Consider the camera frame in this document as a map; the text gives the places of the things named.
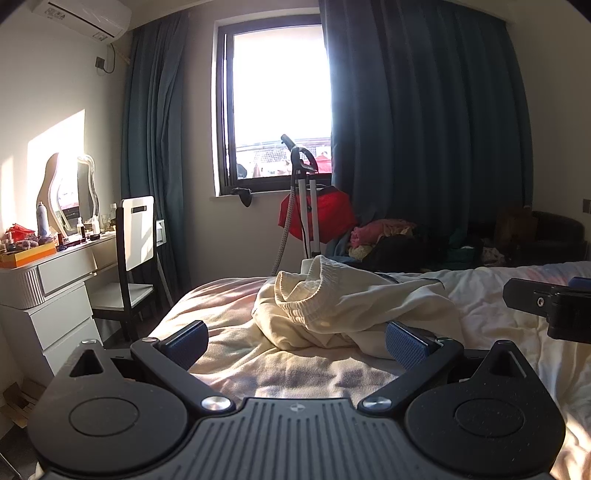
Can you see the cream pants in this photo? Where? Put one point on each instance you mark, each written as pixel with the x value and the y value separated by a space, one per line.
pixel 351 300

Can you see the bed with pastel sheet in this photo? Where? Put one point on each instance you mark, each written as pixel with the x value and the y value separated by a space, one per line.
pixel 286 369

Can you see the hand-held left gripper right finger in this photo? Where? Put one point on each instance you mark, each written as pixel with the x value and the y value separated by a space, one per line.
pixel 407 348

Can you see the narrow teal curtain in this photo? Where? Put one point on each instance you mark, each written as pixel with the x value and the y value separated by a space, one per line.
pixel 152 152

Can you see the brown paper bag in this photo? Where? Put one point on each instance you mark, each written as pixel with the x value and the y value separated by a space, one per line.
pixel 515 226

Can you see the garment steamer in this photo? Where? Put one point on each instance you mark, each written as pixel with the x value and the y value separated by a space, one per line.
pixel 302 194

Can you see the white dressing table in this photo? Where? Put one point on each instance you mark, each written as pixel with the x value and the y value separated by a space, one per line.
pixel 60 295

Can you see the black garment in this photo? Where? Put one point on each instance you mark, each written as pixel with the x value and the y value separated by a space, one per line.
pixel 406 256

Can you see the white and black chair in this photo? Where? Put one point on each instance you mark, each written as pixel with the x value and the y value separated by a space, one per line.
pixel 136 235

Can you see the red pouch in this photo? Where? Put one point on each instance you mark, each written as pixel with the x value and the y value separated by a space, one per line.
pixel 21 232

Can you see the small black object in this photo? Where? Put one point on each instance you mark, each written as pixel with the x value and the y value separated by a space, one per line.
pixel 244 194

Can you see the patterned white cloth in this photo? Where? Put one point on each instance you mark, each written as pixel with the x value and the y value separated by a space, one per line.
pixel 490 256

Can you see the pink garment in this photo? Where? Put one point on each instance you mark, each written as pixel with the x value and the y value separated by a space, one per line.
pixel 378 233

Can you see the grey spray bottle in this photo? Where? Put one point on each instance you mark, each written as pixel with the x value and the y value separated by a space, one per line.
pixel 43 221

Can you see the red garment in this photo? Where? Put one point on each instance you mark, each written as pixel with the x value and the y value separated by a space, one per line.
pixel 334 212

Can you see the white wall socket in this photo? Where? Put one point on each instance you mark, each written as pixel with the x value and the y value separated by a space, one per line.
pixel 160 231

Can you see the green garment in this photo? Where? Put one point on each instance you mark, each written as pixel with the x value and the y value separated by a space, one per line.
pixel 461 244

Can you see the wall switch plate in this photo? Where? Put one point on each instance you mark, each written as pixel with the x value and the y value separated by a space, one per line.
pixel 587 208

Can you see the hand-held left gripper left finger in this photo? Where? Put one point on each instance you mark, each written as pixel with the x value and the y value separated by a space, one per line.
pixel 187 345

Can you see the cardboard box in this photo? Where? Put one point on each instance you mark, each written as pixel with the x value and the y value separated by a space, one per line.
pixel 21 404

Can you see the window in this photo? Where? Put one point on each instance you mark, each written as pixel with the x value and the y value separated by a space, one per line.
pixel 277 101

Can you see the wide teal curtain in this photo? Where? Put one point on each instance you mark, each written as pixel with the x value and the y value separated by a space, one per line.
pixel 425 115

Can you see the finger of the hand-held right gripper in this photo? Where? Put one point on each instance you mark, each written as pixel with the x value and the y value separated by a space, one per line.
pixel 581 282
pixel 531 300

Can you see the wavy frame mirror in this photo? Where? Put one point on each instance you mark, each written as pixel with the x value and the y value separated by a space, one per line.
pixel 69 194

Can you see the orange box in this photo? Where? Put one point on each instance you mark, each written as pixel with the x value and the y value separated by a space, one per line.
pixel 27 256

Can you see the white air conditioner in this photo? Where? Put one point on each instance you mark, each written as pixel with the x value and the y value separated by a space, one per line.
pixel 83 16

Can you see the black armchair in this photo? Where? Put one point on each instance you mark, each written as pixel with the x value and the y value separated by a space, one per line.
pixel 558 235

